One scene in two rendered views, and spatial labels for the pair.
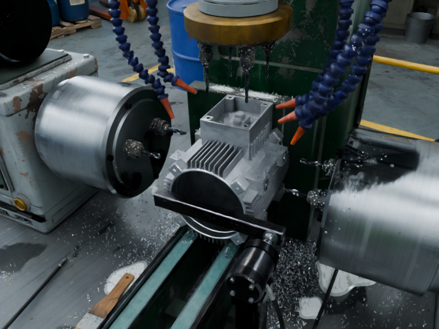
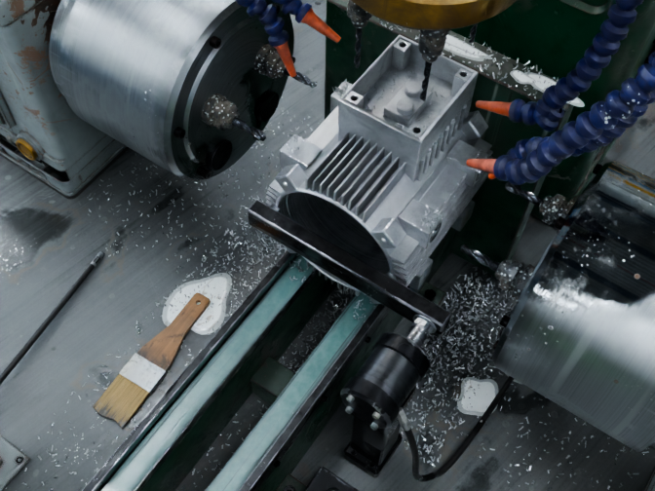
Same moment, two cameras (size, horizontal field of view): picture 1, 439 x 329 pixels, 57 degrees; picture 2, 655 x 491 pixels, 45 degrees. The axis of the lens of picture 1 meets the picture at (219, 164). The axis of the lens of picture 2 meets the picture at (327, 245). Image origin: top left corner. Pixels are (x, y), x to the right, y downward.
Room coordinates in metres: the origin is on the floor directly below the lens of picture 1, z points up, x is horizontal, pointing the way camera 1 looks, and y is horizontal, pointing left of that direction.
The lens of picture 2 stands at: (0.10, -0.02, 1.76)
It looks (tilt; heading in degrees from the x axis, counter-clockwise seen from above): 58 degrees down; 6
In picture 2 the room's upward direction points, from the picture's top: 1 degrees clockwise
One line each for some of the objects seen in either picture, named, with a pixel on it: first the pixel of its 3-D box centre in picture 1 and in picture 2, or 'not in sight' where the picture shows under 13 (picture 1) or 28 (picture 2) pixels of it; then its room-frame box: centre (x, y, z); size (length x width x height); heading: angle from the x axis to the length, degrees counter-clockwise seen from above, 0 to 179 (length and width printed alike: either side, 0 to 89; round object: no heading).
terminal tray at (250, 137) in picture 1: (237, 126); (405, 109); (0.70, -0.04, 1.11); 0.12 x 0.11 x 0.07; 153
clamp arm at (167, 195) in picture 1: (215, 216); (344, 267); (0.55, 0.01, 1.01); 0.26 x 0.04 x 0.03; 63
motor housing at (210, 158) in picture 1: (229, 176); (380, 184); (0.66, -0.02, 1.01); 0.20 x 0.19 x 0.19; 153
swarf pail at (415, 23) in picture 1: (418, 28); not in sight; (4.54, -2.25, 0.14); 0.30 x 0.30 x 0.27
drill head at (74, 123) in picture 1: (91, 130); (147, 44); (0.83, 0.29, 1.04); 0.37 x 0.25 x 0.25; 63
